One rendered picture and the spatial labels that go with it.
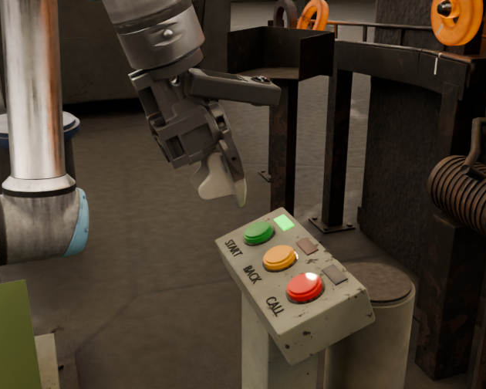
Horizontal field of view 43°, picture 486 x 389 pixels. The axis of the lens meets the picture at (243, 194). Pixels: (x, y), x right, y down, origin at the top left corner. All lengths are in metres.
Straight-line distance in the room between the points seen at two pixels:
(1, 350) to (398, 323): 0.73
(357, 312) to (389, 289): 0.20
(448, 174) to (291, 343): 0.78
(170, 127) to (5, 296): 0.59
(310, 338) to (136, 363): 0.96
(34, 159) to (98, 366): 0.56
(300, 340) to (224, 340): 0.98
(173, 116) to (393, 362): 0.46
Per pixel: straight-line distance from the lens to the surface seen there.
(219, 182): 0.75
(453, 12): 1.62
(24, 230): 1.33
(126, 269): 2.01
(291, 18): 2.52
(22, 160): 1.33
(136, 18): 0.67
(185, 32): 0.68
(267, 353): 0.77
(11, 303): 1.19
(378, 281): 0.90
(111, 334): 1.71
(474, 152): 1.35
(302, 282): 0.70
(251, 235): 0.81
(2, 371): 1.27
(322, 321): 0.68
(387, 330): 0.88
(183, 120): 0.70
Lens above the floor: 0.96
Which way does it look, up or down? 22 degrees down
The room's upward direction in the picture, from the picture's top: straight up
